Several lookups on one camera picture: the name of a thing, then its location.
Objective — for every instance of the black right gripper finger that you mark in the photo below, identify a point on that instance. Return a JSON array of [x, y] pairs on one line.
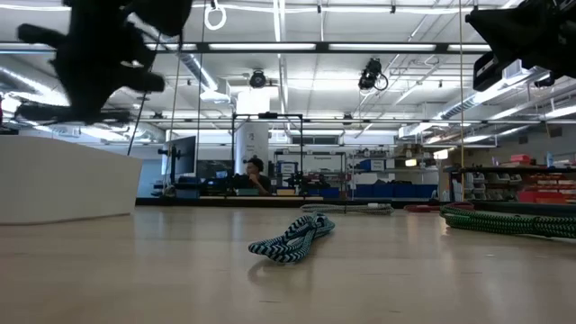
[[501, 27]]

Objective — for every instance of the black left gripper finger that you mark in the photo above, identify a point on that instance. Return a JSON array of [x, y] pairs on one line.
[[38, 35], [67, 114]]

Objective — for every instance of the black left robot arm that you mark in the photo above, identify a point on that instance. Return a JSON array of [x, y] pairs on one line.
[[166, 15]]

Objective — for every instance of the black monitor on arm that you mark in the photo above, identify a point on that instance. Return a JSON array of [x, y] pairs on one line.
[[182, 155]]

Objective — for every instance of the white plastic tray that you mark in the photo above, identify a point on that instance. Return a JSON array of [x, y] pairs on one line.
[[67, 180]]

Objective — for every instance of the shelf with red grey bins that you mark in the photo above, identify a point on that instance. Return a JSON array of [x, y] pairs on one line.
[[540, 184]]

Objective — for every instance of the round black ceiling fixture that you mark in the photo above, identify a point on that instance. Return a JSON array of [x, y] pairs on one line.
[[258, 79]]

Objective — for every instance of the blue storage bin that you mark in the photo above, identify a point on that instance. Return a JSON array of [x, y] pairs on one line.
[[396, 191]]

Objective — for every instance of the person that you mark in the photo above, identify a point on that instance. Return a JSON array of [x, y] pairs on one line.
[[258, 180]]

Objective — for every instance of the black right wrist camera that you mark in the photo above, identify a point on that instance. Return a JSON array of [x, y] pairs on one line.
[[488, 72]]

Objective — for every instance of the black overhead camera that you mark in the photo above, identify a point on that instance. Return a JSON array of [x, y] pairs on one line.
[[371, 74]]

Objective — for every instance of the black aluminium rig frame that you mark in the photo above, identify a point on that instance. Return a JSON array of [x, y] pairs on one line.
[[270, 47]]

